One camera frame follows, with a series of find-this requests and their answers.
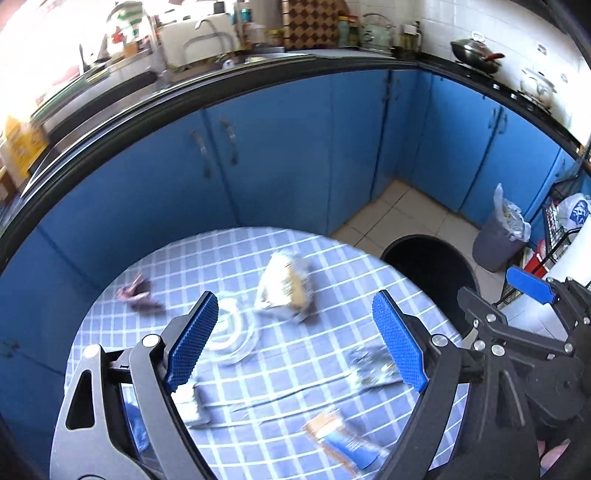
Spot checkered cutting board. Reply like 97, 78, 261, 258
283, 0, 349, 51

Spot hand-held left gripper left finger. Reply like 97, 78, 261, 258
48, 291, 220, 480

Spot chrome sink faucet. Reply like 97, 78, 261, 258
182, 18, 234, 65

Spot purple wrapper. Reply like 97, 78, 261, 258
115, 272, 164, 315

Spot blue kitchen cabinets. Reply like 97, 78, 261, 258
0, 65, 583, 370

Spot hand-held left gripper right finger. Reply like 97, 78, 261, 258
372, 290, 542, 480

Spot silver foil wrapper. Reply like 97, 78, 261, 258
346, 346, 402, 388

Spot white lidded cooking pot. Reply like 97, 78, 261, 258
519, 68, 557, 109

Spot white crumpled paper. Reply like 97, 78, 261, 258
173, 383, 213, 428

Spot white appliance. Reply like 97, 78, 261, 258
501, 222, 591, 342

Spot dark wok with red handle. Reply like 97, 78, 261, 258
450, 31, 506, 75

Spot black kitchen countertop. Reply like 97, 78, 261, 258
0, 50, 591, 278

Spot grey bin with plastic liner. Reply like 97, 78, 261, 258
472, 184, 532, 273

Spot clear wrapper with yellow contents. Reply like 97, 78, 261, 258
254, 251, 317, 324

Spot blue checked tablecloth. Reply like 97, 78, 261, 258
65, 226, 472, 480

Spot red container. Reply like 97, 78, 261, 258
524, 240, 548, 278

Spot yellow box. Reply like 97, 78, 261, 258
0, 115, 49, 178

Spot black wire rack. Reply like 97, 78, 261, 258
496, 175, 591, 305

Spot orange and blue packet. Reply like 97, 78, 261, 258
302, 408, 389, 474

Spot black trash bin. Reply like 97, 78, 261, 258
379, 234, 478, 342

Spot pale green kettle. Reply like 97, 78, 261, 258
359, 13, 395, 49

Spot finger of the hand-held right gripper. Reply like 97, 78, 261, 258
505, 267, 591, 334
457, 286, 574, 361

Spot person's right hand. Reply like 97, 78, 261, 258
538, 440, 573, 478

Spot clear plastic ring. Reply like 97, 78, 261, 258
203, 295, 262, 365

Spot white dish rack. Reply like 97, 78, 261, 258
159, 14, 234, 65

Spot white plastic bag blue print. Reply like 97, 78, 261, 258
556, 193, 591, 232

